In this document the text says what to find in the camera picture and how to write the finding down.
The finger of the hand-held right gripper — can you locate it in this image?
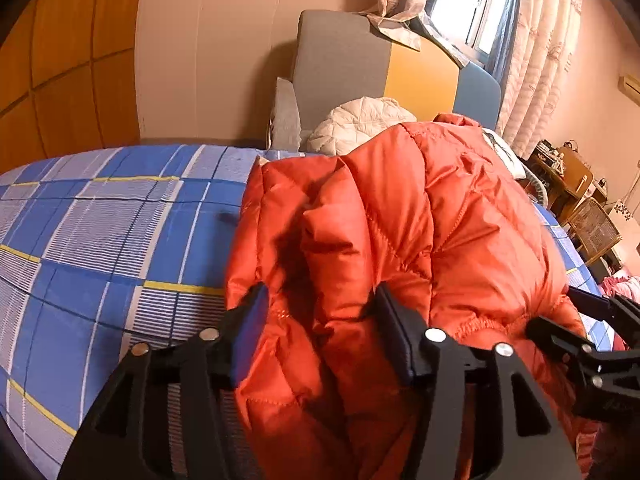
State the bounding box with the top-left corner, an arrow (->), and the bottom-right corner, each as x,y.
525,315 -> 640,418
567,285 -> 640,348

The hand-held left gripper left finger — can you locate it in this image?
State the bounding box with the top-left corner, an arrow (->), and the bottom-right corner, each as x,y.
57,282 -> 271,480

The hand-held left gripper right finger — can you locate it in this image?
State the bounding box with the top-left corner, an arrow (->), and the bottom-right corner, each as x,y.
372,282 -> 583,480

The orange puffer jacket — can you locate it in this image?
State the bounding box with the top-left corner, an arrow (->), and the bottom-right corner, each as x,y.
225,112 -> 601,480

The pink cloth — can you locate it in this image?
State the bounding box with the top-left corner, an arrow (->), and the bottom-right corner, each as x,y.
600,270 -> 640,351

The wicker chair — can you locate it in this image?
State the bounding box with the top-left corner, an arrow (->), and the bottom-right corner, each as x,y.
562,197 -> 623,266

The wooden desk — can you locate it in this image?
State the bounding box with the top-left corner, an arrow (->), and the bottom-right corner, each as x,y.
530,142 -> 608,221

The blue plaid bedsheet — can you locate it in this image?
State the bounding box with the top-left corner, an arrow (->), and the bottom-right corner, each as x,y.
0,144 -> 616,480

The white printed pillow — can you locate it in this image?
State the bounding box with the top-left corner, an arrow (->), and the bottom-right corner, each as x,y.
480,127 -> 526,178

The white quilted jacket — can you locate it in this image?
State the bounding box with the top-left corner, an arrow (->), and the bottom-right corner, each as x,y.
305,96 -> 418,157

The grey yellow blue headboard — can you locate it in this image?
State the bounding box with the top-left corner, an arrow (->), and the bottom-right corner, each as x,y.
292,9 -> 502,131

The wooden wardrobe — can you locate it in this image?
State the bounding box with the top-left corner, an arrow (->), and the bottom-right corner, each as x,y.
0,0 -> 146,173

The window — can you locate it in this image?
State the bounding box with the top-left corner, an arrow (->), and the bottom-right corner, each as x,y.
427,0 -> 518,61

